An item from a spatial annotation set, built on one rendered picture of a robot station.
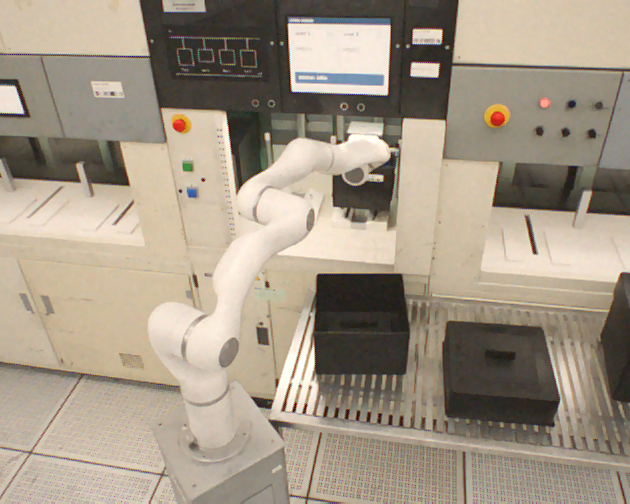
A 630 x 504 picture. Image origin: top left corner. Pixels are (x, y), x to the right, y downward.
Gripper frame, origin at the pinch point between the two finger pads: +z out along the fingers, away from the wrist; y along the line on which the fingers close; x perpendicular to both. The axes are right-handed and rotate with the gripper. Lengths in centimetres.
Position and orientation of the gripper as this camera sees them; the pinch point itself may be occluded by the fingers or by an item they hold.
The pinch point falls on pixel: (365, 133)
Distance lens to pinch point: 207.3
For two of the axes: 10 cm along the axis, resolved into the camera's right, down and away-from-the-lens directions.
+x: -0.2, -8.2, -5.7
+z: 1.8, -5.7, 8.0
